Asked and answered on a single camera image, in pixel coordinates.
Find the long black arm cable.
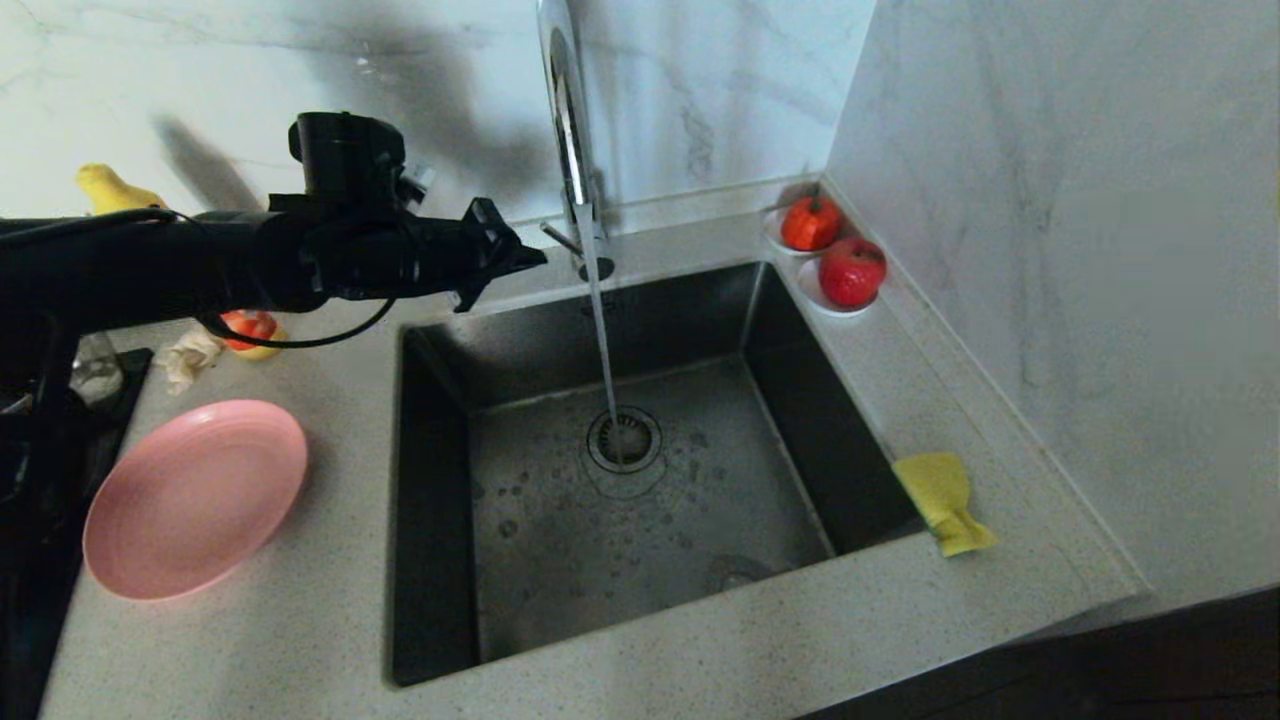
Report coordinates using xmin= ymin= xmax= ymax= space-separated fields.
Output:
xmin=195 ymin=230 xmax=401 ymax=351

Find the crumpled white tissue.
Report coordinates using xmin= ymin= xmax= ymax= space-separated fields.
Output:
xmin=158 ymin=325 xmax=226 ymax=394

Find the small white dish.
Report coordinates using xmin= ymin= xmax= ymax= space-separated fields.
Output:
xmin=797 ymin=258 xmax=879 ymax=319
xmin=763 ymin=205 xmax=846 ymax=261

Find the yellow-capped orange dish soap bottle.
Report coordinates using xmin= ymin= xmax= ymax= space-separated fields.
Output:
xmin=77 ymin=163 xmax=289 ymax=363

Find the round metal drain strainer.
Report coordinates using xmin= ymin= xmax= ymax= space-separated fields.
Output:
xmin=587 ymin=407 xmax=664 ymax=475

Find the stainless steel sink basin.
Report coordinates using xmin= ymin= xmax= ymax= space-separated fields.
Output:
xmin=388 ymin=262 xmax=921 ymax=689

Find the red apple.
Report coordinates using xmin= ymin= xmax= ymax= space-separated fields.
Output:
xmin=818 ymin=236 xmax=889 ymax=309

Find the black cooktop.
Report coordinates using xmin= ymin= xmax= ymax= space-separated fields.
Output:
xmin=0 ymin=347 xmax=156 ymax=720

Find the chrome kitchen faucet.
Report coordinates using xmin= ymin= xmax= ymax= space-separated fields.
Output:
xmin=530 ymin=0 xmax=616 ymax=284

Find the running water stream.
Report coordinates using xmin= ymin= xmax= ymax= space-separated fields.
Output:
xmin=585 ymin=230 xmax=631 ymax=471

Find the clear glass pot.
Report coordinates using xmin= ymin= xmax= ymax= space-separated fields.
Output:
xmin=70 ymin=332 xmax=125 ymax=406

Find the orange-red tomato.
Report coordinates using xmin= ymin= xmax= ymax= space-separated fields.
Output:
xmin=782 ymin=190 xmax=845 ymax=251

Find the pink plate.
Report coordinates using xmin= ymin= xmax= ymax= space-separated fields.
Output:
xmin=82 ymin=399 xmax=309 ymax=602

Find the yellow sponge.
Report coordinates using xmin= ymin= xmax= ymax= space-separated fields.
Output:
xmin=893 ymin=452 xmax=999 ymax=558

